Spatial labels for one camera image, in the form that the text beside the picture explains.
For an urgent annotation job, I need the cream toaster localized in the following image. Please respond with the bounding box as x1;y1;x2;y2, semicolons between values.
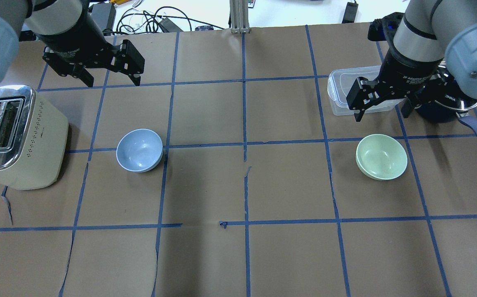
0;85;69;190

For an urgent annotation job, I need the black power brick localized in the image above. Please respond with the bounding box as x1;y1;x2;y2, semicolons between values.
88;2;116;35

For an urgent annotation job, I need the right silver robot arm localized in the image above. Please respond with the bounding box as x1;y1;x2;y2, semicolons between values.
346;0;477;122

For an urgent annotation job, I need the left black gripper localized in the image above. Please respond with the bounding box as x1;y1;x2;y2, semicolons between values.
42;16;145;87

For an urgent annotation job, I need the clear plastic container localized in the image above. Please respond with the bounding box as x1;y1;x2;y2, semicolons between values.
327;66;381;116

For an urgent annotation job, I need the aluminium frame post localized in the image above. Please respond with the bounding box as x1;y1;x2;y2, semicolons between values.
229;0;250;34

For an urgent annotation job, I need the dark blue saucepan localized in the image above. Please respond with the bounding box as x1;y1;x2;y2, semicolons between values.
415;71;477;136

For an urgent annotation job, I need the green bowl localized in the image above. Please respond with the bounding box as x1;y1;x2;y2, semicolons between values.
355;134;408;181

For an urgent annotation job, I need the black cable bundle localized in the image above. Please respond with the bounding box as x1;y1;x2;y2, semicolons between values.
117;6;226;34

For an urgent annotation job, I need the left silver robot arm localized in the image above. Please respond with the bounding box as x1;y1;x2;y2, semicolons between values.
0;0;145;87

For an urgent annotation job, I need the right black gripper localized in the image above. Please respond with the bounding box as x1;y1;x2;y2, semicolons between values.
346;49;443;122

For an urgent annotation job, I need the blue bowl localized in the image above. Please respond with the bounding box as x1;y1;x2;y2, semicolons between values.
116;129;164;173

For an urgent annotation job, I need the black power adapter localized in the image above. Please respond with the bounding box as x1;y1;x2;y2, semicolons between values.
341;1;359;23

